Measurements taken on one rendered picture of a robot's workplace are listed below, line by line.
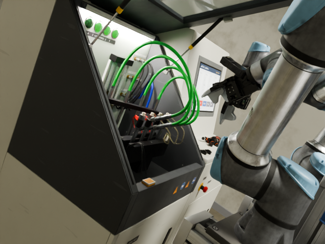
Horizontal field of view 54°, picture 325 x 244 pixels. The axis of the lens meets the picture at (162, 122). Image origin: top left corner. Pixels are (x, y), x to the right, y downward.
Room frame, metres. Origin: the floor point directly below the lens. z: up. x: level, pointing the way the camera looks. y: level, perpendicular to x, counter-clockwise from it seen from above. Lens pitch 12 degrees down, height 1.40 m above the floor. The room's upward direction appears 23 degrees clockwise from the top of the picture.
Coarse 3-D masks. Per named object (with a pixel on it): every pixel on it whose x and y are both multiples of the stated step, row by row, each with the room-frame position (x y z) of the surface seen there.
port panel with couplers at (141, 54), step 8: (136, 56) 1.67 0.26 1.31; (144, 56) 1.73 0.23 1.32; (136, 64) 1.70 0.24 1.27; (128, 72) 1.65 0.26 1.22; (136, 72) 1.72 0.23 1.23; (128, 80) 1.68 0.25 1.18; (136, 80) 1.75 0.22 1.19; (120, 88) 1.64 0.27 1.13; (128, 88) 1.71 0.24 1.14; (120, 96) 1.67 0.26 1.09
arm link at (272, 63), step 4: (272, 60) 1.01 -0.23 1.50; (276, 60) 1.00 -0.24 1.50; (268, 64) 1.01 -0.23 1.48; (272, 64) 0.98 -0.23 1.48; (268, 68) 0.98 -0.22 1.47; (272, 68) 0.95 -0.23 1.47; (268, 72) 0.95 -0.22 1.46; (264, 76) 0.96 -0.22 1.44; (264, 80) 0.94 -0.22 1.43; (264, 84) 0.94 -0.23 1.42
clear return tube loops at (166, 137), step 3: (162, 114) 1.53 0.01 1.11; (168, 120) 1.53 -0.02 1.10; (174, 120) 1.60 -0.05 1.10; (162, 123) 1.45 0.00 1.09; (180, 126) 1.58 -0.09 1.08; (183, 129) 1.57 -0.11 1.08; (177, 132) 1.50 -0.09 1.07; (183, 132) 1.57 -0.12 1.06; (165, 135) 1.55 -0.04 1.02; (168, 135) 1.58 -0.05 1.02; (177, 135) 1.50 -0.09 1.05; (183, 135) 1.56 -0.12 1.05; (162, 138) 1.60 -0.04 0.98; (165, 138) 1.59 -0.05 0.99; (168, 138) 1.43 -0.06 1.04; (168, 141) 1.43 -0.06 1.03; (171, 141) 1.57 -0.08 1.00
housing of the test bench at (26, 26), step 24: (24, 0) 1.24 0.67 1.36; (48, 0) 1.19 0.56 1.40; (0, 24) 1.28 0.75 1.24; (24, 24) 1.23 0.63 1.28; (0, 48) 1.26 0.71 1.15; (24, 48) 1.21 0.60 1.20; (0, 72) 1.25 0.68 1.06; (24, 72) 1.20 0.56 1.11; (0, 96) 1.23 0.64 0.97; (24, 96) 1.18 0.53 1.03; (0, 120) 1.21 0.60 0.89; (0, 144) 1.20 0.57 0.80; (0, 168) 1.18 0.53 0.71
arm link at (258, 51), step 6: (258, 42) 1.33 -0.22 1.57; (252, 48) 1.33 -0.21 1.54; (258, 48) 1.31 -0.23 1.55; (264, 48) 1.31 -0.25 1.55; (252, 54) 1.32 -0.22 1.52; (258, 54) 1.31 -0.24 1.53; (264, 54) 1.32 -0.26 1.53; (246, 60) 1.33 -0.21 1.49; (252, 60) 1.31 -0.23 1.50; (258, 60) 1.31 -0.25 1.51; (246, 66) 1.32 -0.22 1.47
